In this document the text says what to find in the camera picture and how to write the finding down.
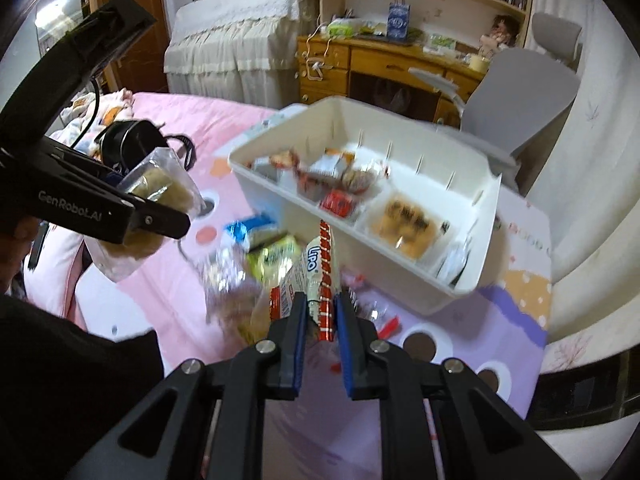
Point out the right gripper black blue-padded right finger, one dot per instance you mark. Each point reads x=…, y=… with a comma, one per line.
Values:
x=438, y=421

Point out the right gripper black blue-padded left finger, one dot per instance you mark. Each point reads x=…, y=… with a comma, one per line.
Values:
x=206, y=421

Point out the clear bag yellow biscuits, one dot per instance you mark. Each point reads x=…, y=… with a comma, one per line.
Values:
x=158, y=201

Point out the red white cracker packet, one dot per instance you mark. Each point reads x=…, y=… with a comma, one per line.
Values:
x=316, y=273

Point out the person's left hand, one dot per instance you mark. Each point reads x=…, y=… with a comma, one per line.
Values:
x=14, y=247

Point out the pink bed sheet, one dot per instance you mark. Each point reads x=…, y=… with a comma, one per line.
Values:
x=168, y=272

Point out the blue white snack packet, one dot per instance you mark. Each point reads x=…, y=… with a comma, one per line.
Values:
x=251, y=232

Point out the green snack packet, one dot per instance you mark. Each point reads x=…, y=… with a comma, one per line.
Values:
x=270, y=264

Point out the orange cake packet in box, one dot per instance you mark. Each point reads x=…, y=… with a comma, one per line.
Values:
x=403, y=224

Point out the white plastic storage box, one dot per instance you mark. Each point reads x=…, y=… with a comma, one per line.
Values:
x=446, y=179

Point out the white ruffled cloth covered furniture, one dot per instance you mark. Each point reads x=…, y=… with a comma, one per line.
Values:
x=238, y=50

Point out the white floral curtain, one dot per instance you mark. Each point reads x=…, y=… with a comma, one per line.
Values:
x=589, y=187

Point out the grey office chair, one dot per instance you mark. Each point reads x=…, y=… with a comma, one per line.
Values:
x=516, y=113

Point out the wooden desk with drawers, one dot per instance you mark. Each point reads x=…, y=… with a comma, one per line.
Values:
x=378, y=74

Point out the blue paper gift bag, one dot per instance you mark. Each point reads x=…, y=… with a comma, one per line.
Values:
x=398, y=18

